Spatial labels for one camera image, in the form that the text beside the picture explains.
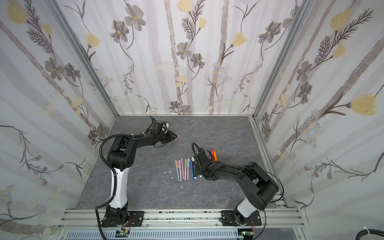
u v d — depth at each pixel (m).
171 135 0.96
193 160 0.95
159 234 0.70
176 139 1.04
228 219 0.73
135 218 0.73
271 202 0.46
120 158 0.60
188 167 0.91
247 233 0.70
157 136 0.87
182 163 0.93
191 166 0.92
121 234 0.72
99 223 0.70
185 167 0.92
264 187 0.47
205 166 0.70
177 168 0.91
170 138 0.96
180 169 0.91
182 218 0.75
